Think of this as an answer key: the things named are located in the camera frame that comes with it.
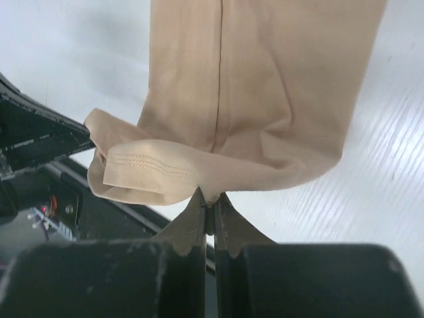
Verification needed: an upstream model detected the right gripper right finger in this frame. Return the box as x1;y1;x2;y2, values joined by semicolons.
213;194;423;317

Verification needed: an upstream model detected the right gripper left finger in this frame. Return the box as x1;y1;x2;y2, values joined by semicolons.
1;189;206;317

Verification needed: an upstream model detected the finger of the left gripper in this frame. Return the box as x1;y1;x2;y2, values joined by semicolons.
1;76;94;180

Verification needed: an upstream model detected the beige t shirt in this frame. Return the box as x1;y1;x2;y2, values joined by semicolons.
85;1;386;205

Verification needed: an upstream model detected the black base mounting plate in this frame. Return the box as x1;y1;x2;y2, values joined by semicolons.
13;157;173;242

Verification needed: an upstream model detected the left white cable duct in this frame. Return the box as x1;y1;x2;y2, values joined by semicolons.
28;207;76;241

